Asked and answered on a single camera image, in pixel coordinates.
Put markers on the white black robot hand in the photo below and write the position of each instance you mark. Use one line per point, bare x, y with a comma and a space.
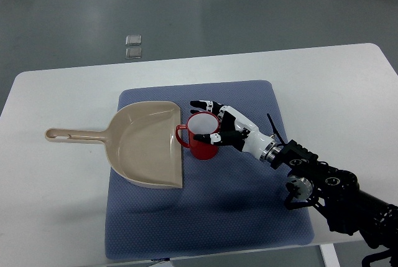
238, 131

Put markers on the red cup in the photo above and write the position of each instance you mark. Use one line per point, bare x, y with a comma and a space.
194, 133

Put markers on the beige plastic dustpan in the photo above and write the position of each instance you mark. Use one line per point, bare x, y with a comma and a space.
140, 143

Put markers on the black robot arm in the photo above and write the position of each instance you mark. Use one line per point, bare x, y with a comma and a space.
336, 195

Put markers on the blue textured mat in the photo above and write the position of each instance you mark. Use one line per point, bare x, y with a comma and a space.
231, 202

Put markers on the lower metal floor plate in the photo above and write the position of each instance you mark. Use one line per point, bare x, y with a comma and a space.
133, 53

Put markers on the metal floor plate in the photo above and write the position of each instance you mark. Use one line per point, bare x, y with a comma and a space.
133, 53
133, 40

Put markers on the upper metal floor plate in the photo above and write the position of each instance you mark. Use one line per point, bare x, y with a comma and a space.
133, 40

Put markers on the white table leg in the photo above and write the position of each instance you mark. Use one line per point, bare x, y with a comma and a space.
329, 255

